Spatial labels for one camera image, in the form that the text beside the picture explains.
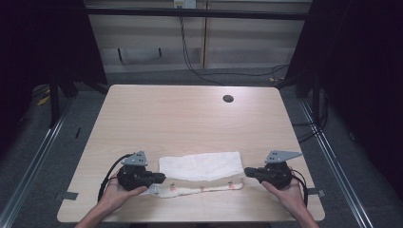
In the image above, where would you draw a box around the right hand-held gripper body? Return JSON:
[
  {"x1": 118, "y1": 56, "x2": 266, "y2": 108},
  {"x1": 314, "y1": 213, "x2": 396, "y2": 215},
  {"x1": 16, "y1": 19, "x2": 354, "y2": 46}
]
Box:
[{"x1": 261, "y1": 149, "x2": 303, "y2": 191}]

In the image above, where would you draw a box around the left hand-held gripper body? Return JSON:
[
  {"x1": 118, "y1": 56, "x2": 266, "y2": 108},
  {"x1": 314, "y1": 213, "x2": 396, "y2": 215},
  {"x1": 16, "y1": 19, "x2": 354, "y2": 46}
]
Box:
[{"x1": 116, "y1": 149, "x2": 154, "y2": 192}]

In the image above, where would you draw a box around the person's left hand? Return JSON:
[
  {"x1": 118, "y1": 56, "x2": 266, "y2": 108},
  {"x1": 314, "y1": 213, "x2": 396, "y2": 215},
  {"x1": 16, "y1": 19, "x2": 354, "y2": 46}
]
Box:
[{"x1": 100, "y1": 172, "x2": 148, "y2": 211}]

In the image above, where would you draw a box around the person's right hand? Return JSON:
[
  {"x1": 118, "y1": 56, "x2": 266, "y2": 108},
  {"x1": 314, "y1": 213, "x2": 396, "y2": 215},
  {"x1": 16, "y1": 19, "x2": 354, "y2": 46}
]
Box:
[{"x1": 260, "y1": 169, "x2": 308, "y2": 218}]

